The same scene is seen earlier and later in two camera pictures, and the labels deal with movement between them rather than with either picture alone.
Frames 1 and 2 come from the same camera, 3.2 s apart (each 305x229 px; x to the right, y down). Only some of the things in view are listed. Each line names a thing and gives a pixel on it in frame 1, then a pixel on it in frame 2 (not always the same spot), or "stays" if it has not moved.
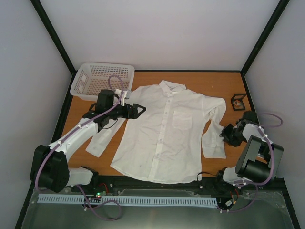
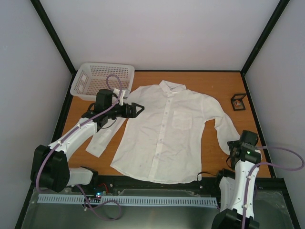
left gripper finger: [136, 106] stays
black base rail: [204, 184] stays
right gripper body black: [235, 138] to [231, 146]
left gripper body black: [127, 115] stays
